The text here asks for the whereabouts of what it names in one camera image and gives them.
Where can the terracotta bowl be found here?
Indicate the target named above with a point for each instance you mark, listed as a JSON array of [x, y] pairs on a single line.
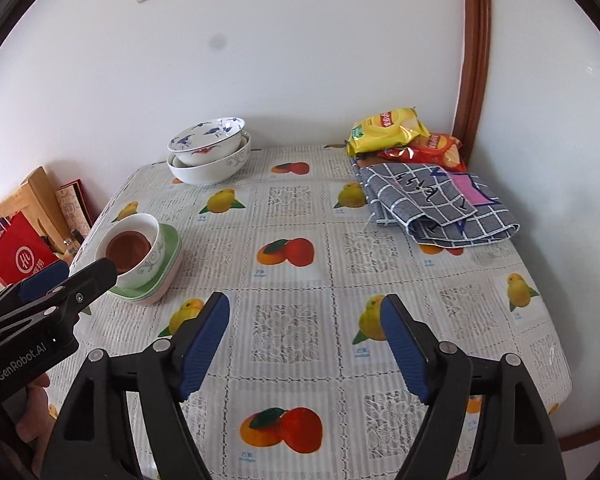
[[127, 250]]

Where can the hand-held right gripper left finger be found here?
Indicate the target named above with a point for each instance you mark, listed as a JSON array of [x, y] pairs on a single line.
[[205, 345]]

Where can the brown wooden baseboard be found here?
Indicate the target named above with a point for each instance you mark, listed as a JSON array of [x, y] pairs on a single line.
[[595, 440]]

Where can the person's left hand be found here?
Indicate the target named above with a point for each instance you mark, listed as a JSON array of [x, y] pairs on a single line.
[[32, 410]]

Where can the green square plate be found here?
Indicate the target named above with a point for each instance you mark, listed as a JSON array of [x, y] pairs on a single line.
[[170, 245]]

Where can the blue and red patterned bowl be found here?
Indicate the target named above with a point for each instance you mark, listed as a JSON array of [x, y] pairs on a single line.
[[210, 152]]

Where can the pink square plate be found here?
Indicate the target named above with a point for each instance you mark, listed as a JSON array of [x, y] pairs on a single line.
[[166, 287]]

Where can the red paper bag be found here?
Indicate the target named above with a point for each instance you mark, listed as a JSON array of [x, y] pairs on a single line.
[[15, 255]]

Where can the small white scroll-pattern bowl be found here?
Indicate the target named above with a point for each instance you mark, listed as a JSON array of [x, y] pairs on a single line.
[[145, 265]]

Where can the pink paper tag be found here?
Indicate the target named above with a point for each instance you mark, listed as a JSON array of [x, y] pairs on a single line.
[[467, 187]]

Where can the large white scroll-pattern bowl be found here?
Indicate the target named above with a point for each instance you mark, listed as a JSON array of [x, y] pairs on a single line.
[[210, 172]]

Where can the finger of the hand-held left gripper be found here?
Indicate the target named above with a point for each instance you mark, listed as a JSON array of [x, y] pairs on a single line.
[[92, 282], [42, 277]]

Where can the grey checked cloth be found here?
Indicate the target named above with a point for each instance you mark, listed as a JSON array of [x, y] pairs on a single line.
[[415, 200]]

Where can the yellow chip bag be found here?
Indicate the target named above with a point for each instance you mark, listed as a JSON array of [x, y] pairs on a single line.
[[385, 130]]

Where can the brown wooden door frame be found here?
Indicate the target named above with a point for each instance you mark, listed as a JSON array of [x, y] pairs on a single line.
[[475, 60]]

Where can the red framed book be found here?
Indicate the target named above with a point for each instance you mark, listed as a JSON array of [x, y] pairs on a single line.
[[72, 210]]

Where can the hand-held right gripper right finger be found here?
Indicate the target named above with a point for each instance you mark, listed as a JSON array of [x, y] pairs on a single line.
[[402, 350]]

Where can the fruit print tablecloth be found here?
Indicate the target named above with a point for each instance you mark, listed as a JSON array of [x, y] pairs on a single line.
[[305, 290]]

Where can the red chip bag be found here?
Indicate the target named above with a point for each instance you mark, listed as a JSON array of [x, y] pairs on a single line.
[[440, 150]]

